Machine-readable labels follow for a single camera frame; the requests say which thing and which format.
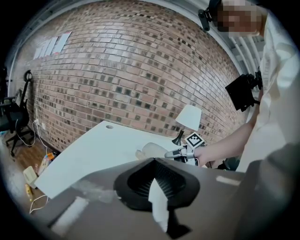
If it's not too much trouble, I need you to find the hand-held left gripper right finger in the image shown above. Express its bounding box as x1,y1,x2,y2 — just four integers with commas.
156,158,246,240

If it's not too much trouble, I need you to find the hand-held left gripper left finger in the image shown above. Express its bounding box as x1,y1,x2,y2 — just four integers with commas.
32,158,154,240

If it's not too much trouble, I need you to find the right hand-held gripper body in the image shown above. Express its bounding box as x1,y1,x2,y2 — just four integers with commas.
184,132,207,166

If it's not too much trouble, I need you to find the grey oval object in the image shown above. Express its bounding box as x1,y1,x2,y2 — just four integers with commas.
135,142,175,162

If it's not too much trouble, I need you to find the person's right forearm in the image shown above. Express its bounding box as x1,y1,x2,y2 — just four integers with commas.
194,120,257,168

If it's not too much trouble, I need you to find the white shade table lamp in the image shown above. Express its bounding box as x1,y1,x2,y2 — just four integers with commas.
172,104,202,145

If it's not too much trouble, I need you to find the white table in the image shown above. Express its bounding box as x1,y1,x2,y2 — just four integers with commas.
34,120,208,200

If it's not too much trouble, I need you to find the black chest-mounted device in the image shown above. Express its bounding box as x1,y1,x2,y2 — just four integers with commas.
225,70,263,113

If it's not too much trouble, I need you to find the white and orange power strip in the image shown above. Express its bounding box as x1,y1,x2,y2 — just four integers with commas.
37,151,56,175

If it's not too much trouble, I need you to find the beige box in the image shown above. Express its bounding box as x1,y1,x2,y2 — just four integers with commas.
22,165,38,189

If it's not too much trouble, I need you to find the person's white t-shirt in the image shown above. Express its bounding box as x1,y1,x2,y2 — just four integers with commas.
236,9,300,173

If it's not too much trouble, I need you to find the person's head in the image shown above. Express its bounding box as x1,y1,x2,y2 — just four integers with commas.
217,0,268,38

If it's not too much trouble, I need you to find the black office chair with headrest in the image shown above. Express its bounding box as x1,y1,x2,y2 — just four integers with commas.
0,69,35,157

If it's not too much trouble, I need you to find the white paper sheet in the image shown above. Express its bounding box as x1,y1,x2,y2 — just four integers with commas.
53,31,73,53

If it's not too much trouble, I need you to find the coiled white floor cable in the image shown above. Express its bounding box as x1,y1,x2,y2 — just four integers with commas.
29,194,50,214

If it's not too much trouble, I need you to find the white charger cable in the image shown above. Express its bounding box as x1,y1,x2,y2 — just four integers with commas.
15,119,49,155

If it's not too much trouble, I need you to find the black head camera mount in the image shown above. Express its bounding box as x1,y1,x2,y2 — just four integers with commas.
198,0,222,32

